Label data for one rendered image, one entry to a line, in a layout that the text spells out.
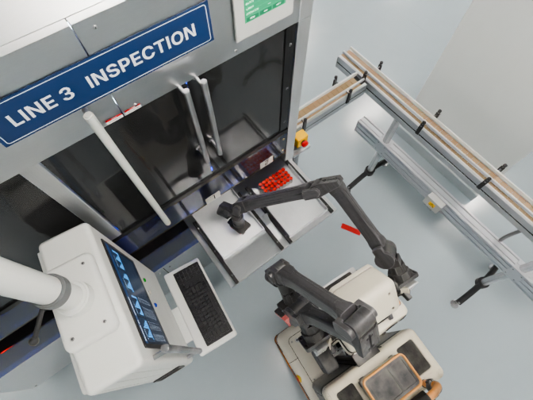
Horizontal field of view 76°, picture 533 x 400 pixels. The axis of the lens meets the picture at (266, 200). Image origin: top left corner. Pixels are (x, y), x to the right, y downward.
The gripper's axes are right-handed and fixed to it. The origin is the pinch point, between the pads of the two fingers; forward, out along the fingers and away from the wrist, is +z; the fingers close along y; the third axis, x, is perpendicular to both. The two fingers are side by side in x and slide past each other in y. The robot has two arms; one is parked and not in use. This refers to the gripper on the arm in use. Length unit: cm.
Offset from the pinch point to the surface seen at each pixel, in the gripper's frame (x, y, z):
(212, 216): 2.5, 17.7, 4.1
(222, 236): 7.8, 6.3, 4.1
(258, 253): 3.2, -14.6, 4.4
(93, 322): 61, -4, -67
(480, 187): -101, -88, 4
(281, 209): -23.7, -9.0, 4.6
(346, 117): -166, 20, 95
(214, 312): 39.0, -15.0, 9.1
